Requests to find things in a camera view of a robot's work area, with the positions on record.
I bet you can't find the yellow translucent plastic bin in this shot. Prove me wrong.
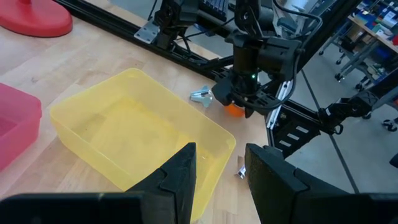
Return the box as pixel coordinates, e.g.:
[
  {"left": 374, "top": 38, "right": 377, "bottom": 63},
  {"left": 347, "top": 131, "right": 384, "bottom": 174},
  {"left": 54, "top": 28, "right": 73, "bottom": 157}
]
[{"left": 49, "top": 67, "right": 236, "bottom": 222}]

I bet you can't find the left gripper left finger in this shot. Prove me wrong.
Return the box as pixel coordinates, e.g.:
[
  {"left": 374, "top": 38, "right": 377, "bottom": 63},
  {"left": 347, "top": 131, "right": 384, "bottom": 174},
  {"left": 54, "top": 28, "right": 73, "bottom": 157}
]
[{"left": 126, "top": 142, "right": 197, "bottom": 224}]

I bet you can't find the orange tape roll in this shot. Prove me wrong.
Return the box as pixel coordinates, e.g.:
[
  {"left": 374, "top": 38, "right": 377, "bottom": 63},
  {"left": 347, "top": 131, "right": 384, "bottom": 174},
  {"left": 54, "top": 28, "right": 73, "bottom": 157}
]
[{"left": 224, "top": 103, "right": 246, "bottom": 118}]

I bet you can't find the pink translucent plastic bin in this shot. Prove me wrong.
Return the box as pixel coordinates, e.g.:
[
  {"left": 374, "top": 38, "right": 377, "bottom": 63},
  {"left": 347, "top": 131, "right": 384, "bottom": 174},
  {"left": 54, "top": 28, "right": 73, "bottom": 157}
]
[{"left": 0, "top": 82, "right": 43, "bottom": 172}]

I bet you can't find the red pole stand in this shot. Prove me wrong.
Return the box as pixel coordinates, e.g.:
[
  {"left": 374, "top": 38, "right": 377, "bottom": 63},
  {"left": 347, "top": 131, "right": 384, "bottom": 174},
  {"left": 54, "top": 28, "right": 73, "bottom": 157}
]
[{"left": 0, "top": 0, "right": 73, "bottom": 38}]

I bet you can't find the black cable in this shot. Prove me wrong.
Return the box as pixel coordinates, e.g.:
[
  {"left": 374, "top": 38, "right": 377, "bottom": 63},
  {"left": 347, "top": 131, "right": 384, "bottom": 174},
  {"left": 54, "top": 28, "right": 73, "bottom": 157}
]
[{"left": 239, "top": 0, "right": 323, "bottom": 110}]

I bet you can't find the silver corner bracket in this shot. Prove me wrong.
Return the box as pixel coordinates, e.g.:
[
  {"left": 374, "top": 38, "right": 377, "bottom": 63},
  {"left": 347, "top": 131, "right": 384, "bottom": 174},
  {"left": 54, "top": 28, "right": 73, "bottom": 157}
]
[{"left": 134, "top": 19, "right": 160, "bottom": 44}]

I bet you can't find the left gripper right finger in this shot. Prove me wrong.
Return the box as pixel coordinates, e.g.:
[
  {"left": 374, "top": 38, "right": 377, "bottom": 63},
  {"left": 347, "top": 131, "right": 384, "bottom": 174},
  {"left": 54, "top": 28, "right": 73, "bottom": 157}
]
[{"left": 244, "top": 142, "right": 371, "bottom": 224}]

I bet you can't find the shelving cart with supplies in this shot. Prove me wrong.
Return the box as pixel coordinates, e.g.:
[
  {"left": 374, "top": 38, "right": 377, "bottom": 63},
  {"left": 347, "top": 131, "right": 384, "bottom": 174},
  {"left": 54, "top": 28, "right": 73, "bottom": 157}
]
[{"left": 320, "top": 0, "right": 398, "bottom": 94}]

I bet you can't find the black keyboard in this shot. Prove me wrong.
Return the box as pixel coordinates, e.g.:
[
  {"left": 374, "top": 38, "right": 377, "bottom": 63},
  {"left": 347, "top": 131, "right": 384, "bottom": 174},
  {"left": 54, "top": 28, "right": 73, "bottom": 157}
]
[{"left": 198, "top": 0, "right": 233, "bottom": 14}]

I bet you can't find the purple staple remover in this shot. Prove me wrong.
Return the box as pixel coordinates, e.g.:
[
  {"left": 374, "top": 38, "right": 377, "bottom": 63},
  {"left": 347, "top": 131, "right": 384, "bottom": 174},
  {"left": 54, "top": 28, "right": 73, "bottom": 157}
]
[{"left": 236, "top": 155, "right": 248, "bottom": 180}]

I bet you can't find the black aluminium table frame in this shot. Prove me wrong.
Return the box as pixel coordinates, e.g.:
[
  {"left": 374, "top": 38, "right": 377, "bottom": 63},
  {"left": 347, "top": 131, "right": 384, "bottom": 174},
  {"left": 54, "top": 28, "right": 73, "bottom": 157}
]
[{"left": 55, "top": 0, "right": 398, "bottom": 158}]

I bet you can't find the silver aluminium rail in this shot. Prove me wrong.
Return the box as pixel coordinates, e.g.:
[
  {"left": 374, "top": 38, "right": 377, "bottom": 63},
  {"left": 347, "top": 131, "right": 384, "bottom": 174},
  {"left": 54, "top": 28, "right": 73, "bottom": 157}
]
[{"left": 266, "top": 80, "right": 294, "bottom": 130}]

